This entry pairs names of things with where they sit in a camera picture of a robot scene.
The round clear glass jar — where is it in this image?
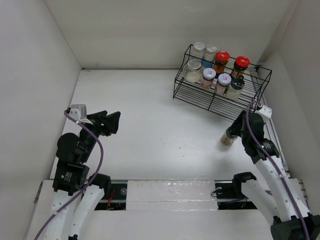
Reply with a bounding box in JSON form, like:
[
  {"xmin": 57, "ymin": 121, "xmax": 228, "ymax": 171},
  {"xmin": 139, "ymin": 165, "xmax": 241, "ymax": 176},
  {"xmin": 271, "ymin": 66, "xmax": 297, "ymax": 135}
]
[{"xmin": 182, "ymin": 59, "xmax": 202, "ymax": 83}]

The red lid sauce jar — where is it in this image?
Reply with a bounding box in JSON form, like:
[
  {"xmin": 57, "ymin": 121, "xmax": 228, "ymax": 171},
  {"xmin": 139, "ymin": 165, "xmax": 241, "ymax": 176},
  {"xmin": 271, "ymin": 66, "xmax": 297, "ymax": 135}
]
[
  {"xmin": 213, "ymin": 51, "xmax": 230, "ymax": 75},
  {"xmin": 230, "ymin": 56, "xmax": 250, "ymax": 78}
]

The black cap brown spice bottle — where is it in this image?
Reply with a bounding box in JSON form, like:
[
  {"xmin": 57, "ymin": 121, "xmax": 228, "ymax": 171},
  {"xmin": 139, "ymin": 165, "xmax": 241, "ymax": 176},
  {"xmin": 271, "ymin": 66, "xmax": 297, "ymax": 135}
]
[{"xmin": 220, "ymin": 128, "xmax": 238, "ymax": 147}]

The black cap white spice bottle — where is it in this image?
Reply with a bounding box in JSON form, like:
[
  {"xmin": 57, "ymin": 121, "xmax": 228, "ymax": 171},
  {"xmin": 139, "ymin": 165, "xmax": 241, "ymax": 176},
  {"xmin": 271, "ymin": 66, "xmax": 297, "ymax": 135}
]
[{"xmin": 225, "ymin": 75, "xmax": 245, "ymax": 101}]

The black wire rack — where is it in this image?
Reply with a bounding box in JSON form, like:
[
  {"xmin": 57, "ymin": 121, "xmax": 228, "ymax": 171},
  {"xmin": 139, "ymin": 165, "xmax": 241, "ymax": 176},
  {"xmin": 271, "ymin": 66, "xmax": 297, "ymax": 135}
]
[{"xmin": 172, "ymin": 44, "xmax": 273, "ymax": 120}]

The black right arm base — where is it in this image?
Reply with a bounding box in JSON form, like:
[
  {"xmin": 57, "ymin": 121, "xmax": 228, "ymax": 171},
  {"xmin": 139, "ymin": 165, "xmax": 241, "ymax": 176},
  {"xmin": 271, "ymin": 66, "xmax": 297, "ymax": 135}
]
[{"xmin": 211, "ymin": 172, "xmax": 257, "ymax": 210}]

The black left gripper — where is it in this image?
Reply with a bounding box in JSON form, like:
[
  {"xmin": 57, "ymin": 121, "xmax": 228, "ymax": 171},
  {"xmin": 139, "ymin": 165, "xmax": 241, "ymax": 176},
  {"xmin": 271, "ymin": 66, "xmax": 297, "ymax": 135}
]
[{"xmin": 80, "ymin": 109, "xmax": 120, "ymax": 161}]

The blue label spice jar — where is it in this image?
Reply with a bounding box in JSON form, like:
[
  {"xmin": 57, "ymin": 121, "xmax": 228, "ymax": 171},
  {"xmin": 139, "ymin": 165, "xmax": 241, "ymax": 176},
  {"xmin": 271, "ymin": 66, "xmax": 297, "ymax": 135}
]
[{"xmin": 201, "ymin": 44, "xmax": 218, "ymax": 70}]

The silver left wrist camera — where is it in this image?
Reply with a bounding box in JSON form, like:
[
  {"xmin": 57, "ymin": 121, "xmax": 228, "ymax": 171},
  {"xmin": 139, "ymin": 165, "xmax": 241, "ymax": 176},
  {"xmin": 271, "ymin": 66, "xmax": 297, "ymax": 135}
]
[{"xmin": 69, "ymin": 104, "xmax": 87, "ymax": 121}]

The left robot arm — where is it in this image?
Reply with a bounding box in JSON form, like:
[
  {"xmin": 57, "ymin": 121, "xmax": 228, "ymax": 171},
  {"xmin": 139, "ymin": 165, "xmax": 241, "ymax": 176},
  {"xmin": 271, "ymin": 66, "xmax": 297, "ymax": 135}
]
[{"xmin": 35, "ymin": 104, "xmax": 121, "ymax": 240}]

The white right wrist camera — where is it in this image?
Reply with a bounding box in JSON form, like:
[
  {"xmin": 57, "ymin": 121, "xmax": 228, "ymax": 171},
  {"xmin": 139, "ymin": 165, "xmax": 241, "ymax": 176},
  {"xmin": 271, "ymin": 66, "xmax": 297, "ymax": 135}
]
[{"xmin": 256, "ymin": 105, "xmax": 272, "ymax": 122}]

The silver lid spice jar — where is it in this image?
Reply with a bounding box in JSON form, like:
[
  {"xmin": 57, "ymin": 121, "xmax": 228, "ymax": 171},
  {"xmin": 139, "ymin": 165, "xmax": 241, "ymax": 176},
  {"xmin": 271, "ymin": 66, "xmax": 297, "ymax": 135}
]
[{"xmin": 190, "ymin": 41, "xmax": 206, "ymax": 61}]

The white lid jar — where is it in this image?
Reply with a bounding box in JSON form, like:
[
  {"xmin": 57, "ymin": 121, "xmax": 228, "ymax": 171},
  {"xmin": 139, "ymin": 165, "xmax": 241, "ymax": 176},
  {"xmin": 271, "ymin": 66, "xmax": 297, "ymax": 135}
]
[
  {"xmin": 214, "ymin": 73, "xmax": 232, "ymax": 96},
  {"xmin": 200, "ymin": 68, "xmax": 217, "ymax": 90}
]

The red wires left base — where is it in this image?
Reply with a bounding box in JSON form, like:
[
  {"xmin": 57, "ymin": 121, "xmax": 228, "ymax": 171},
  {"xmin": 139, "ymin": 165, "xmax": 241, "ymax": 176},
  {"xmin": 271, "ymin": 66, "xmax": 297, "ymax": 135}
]
[{"xmin": 106, "ymin": 189, "xmax": 116, "ymax": 208}]

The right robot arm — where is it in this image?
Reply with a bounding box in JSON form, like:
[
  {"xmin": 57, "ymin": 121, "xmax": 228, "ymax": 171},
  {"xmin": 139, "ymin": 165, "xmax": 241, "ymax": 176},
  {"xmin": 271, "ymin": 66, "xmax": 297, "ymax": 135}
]
[{"xmin": 227, "ymin": 110, "xmax": 320, "ymax": 240}]

